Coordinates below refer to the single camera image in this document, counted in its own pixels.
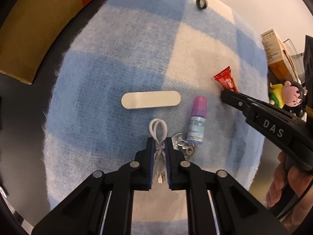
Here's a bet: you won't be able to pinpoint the white cable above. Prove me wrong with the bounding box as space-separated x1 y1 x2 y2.
148 118 169 184

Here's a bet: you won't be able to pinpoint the person's right hand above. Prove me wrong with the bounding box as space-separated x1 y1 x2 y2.
266 152 312 234

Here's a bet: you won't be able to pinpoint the red candy wrapper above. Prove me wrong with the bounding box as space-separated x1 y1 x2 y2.
214 66 238 92

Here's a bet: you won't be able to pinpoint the cartoon boy figurine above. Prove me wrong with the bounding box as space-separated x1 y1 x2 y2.
269 81 305 109

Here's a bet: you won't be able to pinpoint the purple cap eye drops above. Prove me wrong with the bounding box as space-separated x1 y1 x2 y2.
187 96 207 144

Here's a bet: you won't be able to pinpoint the orange tissue box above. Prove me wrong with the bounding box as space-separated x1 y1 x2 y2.
261 29 299 82

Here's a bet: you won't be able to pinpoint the silver metal keyring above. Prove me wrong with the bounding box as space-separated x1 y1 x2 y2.
171 133 196 160

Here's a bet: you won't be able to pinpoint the white nail file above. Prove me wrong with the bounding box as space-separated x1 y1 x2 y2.
121 91 181 109

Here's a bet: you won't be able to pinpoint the blue checked blanket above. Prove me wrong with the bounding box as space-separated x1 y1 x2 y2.
42 0 270 235

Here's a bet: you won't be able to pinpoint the brown cardboard box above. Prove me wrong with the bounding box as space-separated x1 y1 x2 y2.
1 0 92 84

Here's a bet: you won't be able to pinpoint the black ring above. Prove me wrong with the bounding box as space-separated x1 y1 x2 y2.
195 0 208 12

